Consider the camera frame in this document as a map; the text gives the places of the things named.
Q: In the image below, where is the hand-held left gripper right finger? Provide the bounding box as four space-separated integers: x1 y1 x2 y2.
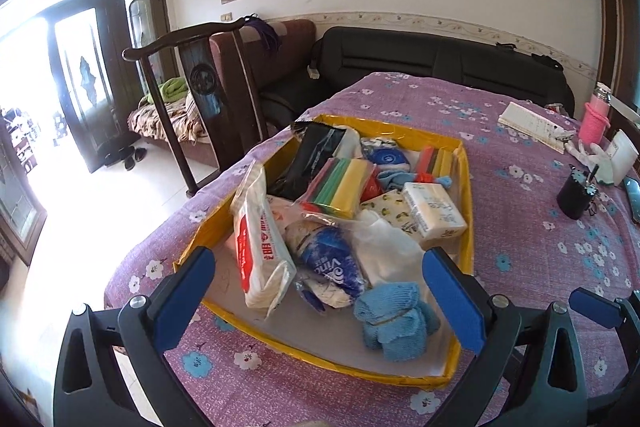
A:
422 246 590 427

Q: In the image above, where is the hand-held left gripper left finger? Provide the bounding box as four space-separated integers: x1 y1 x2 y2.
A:
52 246 217 427

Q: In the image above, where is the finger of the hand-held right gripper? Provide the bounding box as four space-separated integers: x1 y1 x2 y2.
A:
569 286 640 333

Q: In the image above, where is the blue towel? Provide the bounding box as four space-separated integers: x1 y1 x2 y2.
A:
354 282 441 363

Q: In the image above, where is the small cream tissue pack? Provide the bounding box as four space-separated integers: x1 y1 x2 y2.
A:
401 182 468 244

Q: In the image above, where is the white red-print plastic bag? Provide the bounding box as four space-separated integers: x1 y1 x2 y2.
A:
230 159 298 320

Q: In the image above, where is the yellow tray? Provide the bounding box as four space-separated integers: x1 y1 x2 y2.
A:
172 109 476 390

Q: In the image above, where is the lemon-print tissue pack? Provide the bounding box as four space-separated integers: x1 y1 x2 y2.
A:
360 189 418 238

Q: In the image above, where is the blue items clear bag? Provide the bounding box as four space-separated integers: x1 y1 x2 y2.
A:
282 214 368 310

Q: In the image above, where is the multicoloured sponge pack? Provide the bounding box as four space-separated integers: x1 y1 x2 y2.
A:
414 146 458 180

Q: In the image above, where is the yellow sponge pack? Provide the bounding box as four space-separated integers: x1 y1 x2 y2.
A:
295 157 376 220

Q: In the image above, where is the black electric motor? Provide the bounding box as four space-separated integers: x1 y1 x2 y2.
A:
556 164 601 222

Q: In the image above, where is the black smartphone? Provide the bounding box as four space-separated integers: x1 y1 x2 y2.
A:
624 177 640 224

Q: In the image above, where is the small blue cloth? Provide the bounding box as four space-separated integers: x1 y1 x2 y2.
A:
376 169 453 192

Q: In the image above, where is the red plastic bag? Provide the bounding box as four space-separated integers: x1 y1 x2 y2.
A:
360 172 436 202

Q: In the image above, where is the black slipper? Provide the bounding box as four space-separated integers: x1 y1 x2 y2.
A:
124 148 149 172

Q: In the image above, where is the white green-cuffed work glove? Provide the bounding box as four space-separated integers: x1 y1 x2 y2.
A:
564 139 617 185

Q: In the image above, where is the white plastic tub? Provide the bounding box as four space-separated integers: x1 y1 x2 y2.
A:
607 129 640 185

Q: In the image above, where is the blue printed packet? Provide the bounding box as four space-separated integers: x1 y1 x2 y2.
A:
361 138 413 172

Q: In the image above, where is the brown printed blanket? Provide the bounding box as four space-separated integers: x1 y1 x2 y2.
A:
127 77 221 168

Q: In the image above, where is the pink thermos bottle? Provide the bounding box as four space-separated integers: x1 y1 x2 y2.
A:
579 82 612 145

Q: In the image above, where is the wooden side cabinet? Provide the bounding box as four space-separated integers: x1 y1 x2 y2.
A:
0 107 48 258

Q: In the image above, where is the white cloth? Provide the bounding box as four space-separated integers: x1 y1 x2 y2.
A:
332 124 363 160

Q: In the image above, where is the black packet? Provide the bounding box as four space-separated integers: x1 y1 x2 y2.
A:
267 122 348 202

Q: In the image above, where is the white notebook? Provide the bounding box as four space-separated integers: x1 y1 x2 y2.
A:
497 102 581 154

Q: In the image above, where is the green cloth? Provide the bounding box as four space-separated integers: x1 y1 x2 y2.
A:
140 78 188 105

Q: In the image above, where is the dark wooden chair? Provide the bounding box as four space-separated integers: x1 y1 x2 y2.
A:
122 18 268 198

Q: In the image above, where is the wooden glass-panel door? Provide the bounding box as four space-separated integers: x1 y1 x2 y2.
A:
0 0 178 175

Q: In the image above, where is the black leather sofa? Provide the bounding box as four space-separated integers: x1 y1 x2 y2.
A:
260 26 576 128

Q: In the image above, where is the brown sofa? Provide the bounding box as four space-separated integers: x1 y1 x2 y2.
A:
209 19 317 118

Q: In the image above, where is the purple cloth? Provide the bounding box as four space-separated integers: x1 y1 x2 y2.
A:
245 18 283 55

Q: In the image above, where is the dark wooden window frame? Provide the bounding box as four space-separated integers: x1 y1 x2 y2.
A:
585 0 640 108

